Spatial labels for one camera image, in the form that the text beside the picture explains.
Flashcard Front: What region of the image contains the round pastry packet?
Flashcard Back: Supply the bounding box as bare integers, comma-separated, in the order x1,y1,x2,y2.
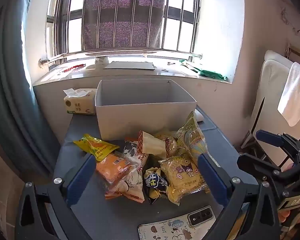
155,132,180,158

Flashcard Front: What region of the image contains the beige red-edged bread packet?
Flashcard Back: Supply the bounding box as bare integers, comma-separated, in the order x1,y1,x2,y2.
137,130,168,157

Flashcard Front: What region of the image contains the red bead string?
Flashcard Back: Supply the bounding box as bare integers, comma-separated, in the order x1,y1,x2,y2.
61,64,87,72

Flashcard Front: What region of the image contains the blue curtain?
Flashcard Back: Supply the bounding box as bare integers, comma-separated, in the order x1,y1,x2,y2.
0,0,60,180

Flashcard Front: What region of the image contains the orange snack packet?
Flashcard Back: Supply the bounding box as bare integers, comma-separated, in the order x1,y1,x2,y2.
95,153,140,184

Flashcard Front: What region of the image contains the green cloth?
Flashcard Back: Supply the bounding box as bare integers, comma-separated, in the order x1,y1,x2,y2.
179,59,230,82

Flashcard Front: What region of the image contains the beige tissue pack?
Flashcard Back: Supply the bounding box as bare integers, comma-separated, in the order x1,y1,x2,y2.
63,88,97,115

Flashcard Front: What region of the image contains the person's right hand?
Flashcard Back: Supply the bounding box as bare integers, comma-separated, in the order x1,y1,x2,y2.
277,163,294,223

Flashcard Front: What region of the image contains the striped hanging towel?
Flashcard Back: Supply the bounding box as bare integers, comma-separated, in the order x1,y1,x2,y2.
82,0,170,50

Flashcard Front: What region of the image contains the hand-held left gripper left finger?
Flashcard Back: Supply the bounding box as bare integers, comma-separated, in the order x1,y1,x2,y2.
15,154,98,240

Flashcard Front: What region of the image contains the steel window grille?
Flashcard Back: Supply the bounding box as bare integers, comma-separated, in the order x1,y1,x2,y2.
52,0,203,55

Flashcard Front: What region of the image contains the white towel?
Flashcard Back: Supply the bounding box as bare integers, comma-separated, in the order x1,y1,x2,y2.
277,62,300,127

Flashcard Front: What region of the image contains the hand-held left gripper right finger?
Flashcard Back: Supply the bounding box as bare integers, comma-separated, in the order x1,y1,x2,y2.
197,152,282,240

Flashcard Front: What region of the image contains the black yellow chip bag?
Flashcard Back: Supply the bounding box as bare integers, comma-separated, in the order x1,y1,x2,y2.
143,166,170,204

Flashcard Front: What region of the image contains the pastel cartoon snack bag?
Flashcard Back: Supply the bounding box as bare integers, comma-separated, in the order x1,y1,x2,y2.
176,111,208,165

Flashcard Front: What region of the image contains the yellow green snack packet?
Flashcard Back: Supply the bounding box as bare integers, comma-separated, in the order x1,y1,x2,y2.
73,133,120,162

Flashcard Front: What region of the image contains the grey flat board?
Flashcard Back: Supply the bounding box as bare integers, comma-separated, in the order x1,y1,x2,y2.
103,61,155,70

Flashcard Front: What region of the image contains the white cardboard box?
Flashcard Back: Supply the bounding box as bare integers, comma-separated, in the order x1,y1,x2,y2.
94,79,197,141

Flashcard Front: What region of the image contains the yellow cartoon noodle packet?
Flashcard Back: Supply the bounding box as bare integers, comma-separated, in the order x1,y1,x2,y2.
158,154,208,205

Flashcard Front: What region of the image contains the white cow print snack bag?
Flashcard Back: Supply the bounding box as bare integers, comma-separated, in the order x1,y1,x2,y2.
104,139,149,204

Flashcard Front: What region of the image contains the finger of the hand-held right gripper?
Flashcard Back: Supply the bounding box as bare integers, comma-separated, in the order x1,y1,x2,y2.
255,129,300,153
237,154,287,180

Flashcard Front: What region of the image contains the white illustrated mat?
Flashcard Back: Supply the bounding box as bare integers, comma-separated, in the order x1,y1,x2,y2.
138,219,215,240

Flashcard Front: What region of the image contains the white folding chair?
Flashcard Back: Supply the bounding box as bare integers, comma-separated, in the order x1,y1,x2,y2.
250,50,300,168

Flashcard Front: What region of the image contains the steel window railing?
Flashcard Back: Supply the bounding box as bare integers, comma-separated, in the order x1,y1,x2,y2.
39,50,203,67

